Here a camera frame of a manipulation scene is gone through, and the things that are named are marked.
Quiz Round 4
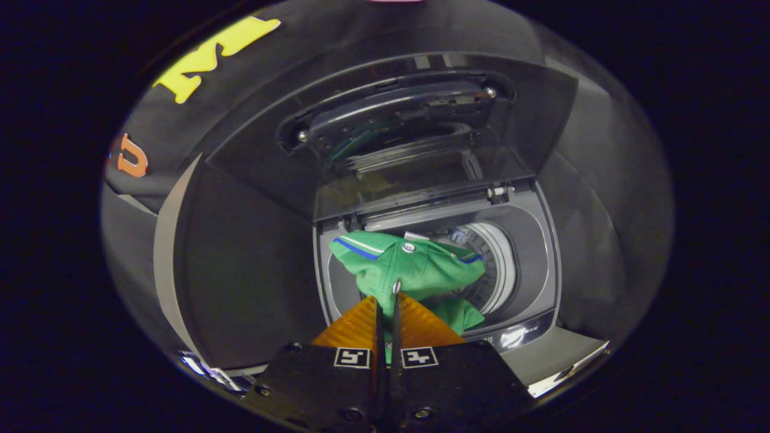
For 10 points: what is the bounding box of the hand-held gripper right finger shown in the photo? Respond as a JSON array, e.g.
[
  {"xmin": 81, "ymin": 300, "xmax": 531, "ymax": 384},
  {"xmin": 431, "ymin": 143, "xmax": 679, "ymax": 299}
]
[{"xmin": 388, "ymin": 293, "xmax": 534, "ymax": 431}]

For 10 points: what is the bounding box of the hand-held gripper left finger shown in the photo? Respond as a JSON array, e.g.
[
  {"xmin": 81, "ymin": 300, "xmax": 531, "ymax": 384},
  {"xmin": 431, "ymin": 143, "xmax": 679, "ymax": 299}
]
[{"xmin": 241, "ymin": 295, "xmax": 386, "ymax": 431}]

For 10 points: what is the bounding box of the green polo shirt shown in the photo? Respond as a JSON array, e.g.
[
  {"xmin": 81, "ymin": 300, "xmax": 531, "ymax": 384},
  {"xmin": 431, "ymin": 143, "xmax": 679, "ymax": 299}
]
[{"xmin": 329, "ymin": 230, "xmax": 487, "ymax": 337}]

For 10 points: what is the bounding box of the dark washing machine lid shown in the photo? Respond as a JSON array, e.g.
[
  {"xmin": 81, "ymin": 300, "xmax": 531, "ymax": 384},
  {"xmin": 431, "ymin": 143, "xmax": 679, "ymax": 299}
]
[{"xmin": 206, "ymin": 53, "xmax": 579, "ymax": 224}]

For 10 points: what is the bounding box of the white and blue object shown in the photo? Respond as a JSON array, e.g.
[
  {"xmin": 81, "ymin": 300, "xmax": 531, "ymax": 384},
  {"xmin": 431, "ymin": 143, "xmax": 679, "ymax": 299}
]
[{"xmin": 179, "ymin": 351, "xmax": 242, "ymax": 393}]

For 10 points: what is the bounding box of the grey cabinet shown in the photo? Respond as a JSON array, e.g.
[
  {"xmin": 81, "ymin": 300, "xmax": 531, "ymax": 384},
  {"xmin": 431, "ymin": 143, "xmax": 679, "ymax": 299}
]
[{"xmin": 153, "ymin": 153, "xmax": 328, "ymax": 371}]

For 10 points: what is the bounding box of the black backdrop cloth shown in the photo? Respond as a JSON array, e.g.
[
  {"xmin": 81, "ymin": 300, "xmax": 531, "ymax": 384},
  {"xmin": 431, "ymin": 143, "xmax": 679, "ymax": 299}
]
[{"xmin": 101, "ymin": 0, "xmax": 674, "ymax": 361}]

